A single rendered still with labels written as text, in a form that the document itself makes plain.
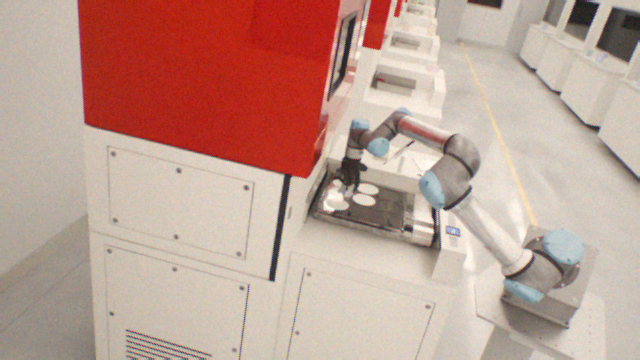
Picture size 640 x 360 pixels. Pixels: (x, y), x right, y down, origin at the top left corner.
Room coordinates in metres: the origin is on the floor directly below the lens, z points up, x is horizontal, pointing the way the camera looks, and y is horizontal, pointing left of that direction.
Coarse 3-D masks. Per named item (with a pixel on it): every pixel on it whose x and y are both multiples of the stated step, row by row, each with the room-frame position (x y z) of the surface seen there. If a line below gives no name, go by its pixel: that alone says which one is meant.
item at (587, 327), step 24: (480, 288) 1.47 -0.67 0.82; (480, 312) 1.33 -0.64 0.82; (504, 312) 1.36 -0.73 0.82; (528, 312) 1.38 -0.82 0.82; (576, 312) 1.43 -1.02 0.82; (600, 312) 1.46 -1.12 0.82; (528, 336) 1.25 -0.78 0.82; (552, 336) 1.28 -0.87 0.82; (576, 336) 1.30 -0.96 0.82; (600, 336) 1.32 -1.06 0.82
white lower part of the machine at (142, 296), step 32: (96, 256) 1.37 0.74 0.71; (128, 256) 1.35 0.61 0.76; (160, 256) 1.34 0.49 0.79; (288, 256) 1.46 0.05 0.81; (96, 288) 1.37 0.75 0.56; (128, 288) 1.35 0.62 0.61; (160, 288) 1.34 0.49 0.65; (192, 288) 1.32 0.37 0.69; (224, 288) 1.31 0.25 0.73; (256, 288) 1.29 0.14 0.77; (96, 320) 1.37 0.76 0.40; (128, 320) 1.36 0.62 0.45; (160, 320) 1.34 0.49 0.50; (192, 320) 1.32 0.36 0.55; (224, 320) 1.31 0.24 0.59; (256, 320) 1.29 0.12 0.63; (96, 352) 1.38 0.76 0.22; (128, 352) 1.36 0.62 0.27; (160, 352) 1.34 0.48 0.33; (192, 352) 1.32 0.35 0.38; (224, 352) 1.30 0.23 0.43; (256, 352) 1.29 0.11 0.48
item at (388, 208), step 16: (336, 176) 2.03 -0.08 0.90; (384, 192) 1.96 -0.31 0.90; (400, 192) 1.99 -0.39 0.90; (320, 208) 1.70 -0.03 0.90; (352, 208) 1.75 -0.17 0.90; (368, 208) 1.78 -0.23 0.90; (384, 208) 1.81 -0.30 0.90; (400, 208) 1.83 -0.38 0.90; (384, 224) 1.67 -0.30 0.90; (400, 224) 1.69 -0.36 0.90
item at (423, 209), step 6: (414, 204) 1.94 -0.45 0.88; (420, 204) 1.95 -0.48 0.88; (426, 204) 1.96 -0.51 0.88; (414, 210) 1.88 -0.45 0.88; (420, 210) 1.89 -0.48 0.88; (426, 210) 1.90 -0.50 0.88; (420, 216) 1.83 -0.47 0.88; (426, 216) 1.84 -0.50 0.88; (414, 240) 1.66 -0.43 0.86; (420, 240) 1.65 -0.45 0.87; (426, 240) 1.65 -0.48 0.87
